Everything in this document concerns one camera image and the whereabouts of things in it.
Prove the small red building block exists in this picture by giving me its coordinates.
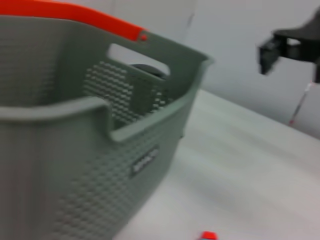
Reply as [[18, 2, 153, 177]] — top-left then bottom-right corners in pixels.
[[199, 230, 219, 240]]

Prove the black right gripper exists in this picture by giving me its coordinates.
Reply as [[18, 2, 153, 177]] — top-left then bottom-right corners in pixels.
[[258, 6, 320, 84]]

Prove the grey-green perforated storage basket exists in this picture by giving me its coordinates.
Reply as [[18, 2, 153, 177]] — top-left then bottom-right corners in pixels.
[[0, 14, 215, 240]]

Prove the orange basket carry handle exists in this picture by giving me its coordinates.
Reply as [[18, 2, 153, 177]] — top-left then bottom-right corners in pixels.
[[0, 0, 149, 42]]

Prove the thin white red rod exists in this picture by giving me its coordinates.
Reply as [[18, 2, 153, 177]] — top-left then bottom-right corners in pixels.
[[289, 81, 314, 127]]

